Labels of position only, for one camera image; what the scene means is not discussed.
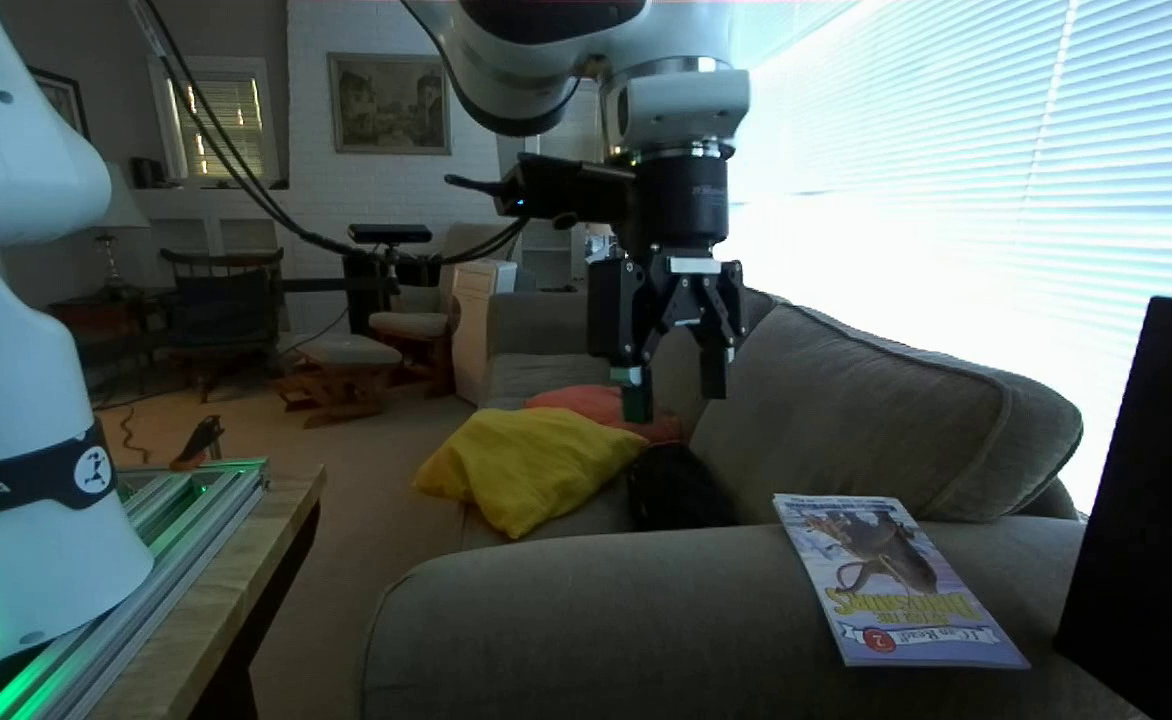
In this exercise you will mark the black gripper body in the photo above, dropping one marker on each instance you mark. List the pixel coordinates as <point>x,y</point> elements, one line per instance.
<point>651,294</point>

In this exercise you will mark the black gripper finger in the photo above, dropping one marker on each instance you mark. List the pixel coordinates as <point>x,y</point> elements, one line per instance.
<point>635,385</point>
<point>722,342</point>

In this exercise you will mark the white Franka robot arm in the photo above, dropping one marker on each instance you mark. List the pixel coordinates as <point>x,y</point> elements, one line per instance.
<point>27,402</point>

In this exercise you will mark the yellow cloth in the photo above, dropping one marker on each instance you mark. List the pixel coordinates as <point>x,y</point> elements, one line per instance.
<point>527,466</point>

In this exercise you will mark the grey-brown fabric couch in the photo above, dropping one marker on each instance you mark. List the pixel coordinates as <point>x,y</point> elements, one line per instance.
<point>586,626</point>

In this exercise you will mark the colourful magazine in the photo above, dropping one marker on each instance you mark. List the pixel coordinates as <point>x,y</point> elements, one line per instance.
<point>888,583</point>

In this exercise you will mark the white window blinds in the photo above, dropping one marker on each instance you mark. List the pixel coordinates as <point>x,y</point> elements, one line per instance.
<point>986,174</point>

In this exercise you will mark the black chair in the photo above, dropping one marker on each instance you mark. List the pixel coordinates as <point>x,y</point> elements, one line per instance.
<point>225,302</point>

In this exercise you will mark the wooden table with black legs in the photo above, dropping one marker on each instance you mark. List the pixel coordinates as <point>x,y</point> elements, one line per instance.
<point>247,585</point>

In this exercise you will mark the black monitor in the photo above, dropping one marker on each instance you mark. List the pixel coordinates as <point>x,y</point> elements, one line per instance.
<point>1150,507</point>

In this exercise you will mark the small bright window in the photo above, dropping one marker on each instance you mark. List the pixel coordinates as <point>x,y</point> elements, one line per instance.
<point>219,122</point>

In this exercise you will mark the dark framed picture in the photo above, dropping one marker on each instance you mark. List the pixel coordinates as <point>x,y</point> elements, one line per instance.
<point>63,98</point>

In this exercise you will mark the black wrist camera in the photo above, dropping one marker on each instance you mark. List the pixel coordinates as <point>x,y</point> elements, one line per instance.
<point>558,188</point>

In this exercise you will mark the black camera on tripod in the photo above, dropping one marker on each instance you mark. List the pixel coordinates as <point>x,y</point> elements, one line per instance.
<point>385,274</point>

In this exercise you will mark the framed wall painting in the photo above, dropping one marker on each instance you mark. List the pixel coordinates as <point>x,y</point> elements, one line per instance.
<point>389,107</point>

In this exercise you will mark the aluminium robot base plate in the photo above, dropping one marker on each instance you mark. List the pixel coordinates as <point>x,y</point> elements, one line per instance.
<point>169,522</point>

